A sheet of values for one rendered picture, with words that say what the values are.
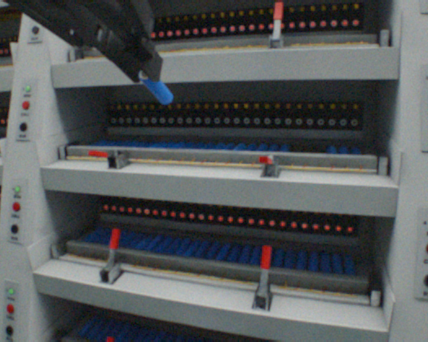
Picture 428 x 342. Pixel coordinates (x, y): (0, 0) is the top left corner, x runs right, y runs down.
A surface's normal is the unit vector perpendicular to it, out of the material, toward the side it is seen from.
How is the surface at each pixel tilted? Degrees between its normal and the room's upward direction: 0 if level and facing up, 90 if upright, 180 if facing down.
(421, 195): 90
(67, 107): 90
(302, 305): 20
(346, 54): 110
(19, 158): 90
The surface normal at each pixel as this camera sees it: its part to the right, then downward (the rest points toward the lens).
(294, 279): -0.29, 0.28
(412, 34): -0.29, -0.07
